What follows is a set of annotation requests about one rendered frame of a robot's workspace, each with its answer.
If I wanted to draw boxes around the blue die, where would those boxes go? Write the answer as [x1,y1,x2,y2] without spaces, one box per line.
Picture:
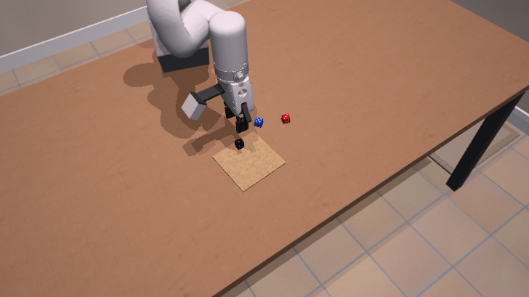
[254,117,263,128]

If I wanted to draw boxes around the red die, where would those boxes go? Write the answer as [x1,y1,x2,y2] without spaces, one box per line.
[281,113,290,124]

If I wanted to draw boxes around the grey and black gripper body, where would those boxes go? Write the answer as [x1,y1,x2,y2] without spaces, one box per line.
[216,73,254,117]

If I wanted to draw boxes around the tan mat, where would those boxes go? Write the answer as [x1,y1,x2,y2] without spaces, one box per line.
[212,131,286,192]

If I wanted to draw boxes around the black die with white pips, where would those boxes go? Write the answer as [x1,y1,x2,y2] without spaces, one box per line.
[235,138,244,150]

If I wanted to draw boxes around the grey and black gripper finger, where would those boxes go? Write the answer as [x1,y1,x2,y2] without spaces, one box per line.
[224,101,235,119]
[235,102,252,134]

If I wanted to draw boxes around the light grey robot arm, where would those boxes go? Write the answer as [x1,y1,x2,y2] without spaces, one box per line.
[146,0,249,120]

